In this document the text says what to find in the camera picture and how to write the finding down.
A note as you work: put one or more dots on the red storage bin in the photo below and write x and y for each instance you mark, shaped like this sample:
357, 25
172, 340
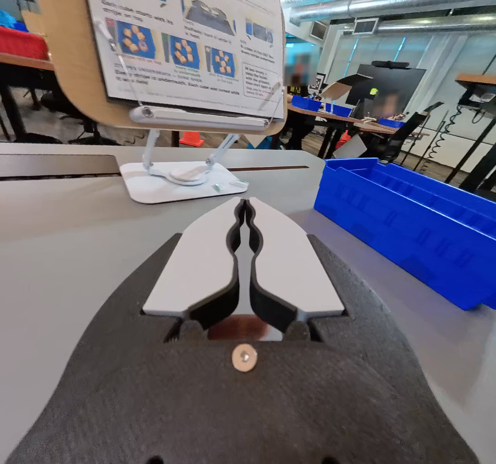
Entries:
23, 43

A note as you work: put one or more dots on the grey leaning panel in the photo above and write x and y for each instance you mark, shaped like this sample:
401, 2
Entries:
348, 147

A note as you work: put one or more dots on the wooden document stand white base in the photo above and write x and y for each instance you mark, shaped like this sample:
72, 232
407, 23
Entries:
69, 64

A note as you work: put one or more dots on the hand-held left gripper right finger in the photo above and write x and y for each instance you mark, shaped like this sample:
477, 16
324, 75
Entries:
294, 274

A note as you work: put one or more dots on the cardboard box flap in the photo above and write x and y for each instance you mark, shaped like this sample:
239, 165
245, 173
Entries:
337, 88

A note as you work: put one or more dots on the black monitor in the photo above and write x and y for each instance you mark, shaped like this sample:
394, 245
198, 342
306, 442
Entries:
387, 78

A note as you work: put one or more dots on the grey desk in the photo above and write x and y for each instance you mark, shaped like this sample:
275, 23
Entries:
77, 239

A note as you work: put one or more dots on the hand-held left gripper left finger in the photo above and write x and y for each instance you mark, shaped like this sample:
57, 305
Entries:
197, 270

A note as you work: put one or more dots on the blue plastic bin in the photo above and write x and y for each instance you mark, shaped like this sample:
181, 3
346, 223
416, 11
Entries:
391, 122
387, 216
339, 110
306, 102

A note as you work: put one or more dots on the wood-edged background desk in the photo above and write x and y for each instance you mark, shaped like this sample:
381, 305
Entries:
476, 80
348, 119

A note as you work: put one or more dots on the orange traffic cone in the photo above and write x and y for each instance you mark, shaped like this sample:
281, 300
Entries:
343, 142
192, 140

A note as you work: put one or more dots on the black office chair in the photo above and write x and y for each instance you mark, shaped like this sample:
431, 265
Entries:
403, 138

